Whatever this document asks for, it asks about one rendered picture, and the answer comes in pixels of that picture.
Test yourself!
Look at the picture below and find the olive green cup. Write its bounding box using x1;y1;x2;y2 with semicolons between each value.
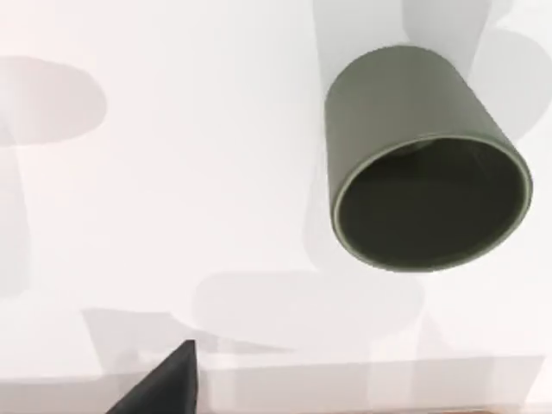
324;45;534;273

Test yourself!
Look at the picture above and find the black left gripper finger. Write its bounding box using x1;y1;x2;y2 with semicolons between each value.
104;339;200;414

